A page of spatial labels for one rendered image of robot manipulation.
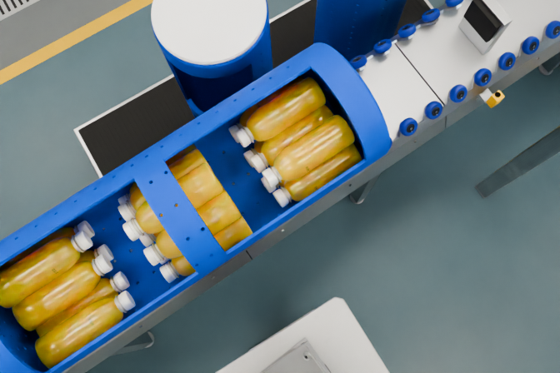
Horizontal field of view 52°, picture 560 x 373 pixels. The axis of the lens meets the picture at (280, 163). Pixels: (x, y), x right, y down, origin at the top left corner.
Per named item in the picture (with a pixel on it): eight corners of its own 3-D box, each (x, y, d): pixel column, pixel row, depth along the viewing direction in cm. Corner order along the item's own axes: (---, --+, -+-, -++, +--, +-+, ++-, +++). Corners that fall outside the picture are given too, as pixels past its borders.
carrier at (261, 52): (196, 104, 225) (213, 171, 218) (139, -23, 141) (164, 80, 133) (266, 85, 227) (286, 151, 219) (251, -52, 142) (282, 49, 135)
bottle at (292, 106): (313, 74, 119) (238, 122, 117) (330, 103, 120) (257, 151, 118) (305, 76, 126) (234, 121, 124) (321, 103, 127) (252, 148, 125)
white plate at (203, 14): (139, -25, 139) (141, -22, 141) (165, 77, 132) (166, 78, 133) (249, -53, 141) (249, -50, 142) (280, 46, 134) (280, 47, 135)
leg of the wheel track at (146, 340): (157, 341, 217) (105, 351, 156) (144, 350, 216) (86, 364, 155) (149, 328, 218) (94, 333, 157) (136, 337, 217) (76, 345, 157)
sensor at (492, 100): (499, 102, 144) (506, 96, 139) (490, 109, 143) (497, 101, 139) (479, 79, 145) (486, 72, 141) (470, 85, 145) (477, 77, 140)
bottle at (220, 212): (222, 185, 120) (145, 235, 117) (226, 191, 113) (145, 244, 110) (239, 212, 121) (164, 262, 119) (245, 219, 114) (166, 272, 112)
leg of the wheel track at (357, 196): (367, 198, 229) (394, 156, 169) (355, 206, 228) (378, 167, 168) (358, 186, 231) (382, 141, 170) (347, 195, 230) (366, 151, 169)
